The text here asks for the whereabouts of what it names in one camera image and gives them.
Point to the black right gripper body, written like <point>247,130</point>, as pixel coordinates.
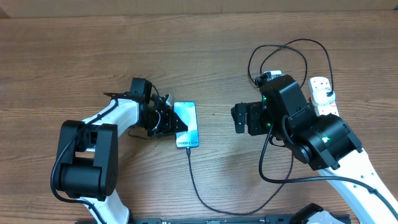
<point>259,122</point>

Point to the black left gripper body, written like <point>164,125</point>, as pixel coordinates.
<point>160,122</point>

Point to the blue Galaxy smartphone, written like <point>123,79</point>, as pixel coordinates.
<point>186,110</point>

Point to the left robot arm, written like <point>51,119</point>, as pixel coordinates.
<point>85,170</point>

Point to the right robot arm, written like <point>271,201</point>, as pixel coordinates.
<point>325,142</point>

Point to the white charger plug adapter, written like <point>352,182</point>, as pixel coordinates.
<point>321,97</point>

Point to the white power strip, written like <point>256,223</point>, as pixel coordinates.
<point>322,83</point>

